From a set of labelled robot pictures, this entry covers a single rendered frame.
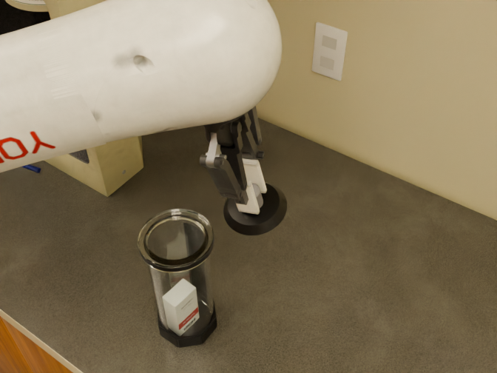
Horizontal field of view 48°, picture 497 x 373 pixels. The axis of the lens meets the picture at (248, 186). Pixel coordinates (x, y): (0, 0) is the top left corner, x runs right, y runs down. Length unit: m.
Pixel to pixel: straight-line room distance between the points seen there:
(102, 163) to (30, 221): 0.19
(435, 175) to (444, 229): 0.13
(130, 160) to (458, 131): 0.66
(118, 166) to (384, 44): 0.58
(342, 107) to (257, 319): 0.51
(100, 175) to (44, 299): 0.27
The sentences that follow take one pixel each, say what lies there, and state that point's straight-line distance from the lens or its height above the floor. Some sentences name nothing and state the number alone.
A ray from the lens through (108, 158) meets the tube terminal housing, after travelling 1.15.
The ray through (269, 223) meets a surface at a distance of 0.77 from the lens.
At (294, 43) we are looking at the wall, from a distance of 1.23.
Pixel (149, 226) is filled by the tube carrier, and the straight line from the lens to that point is 0.82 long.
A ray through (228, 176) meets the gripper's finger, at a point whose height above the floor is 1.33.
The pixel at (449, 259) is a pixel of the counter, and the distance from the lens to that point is 1.12.
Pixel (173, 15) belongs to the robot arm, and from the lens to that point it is 0.37.
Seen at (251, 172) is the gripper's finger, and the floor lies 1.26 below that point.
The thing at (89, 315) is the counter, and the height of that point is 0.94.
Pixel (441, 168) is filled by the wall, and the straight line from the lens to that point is 1.23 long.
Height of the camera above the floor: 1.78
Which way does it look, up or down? 45 degrees down
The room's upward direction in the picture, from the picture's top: straight up
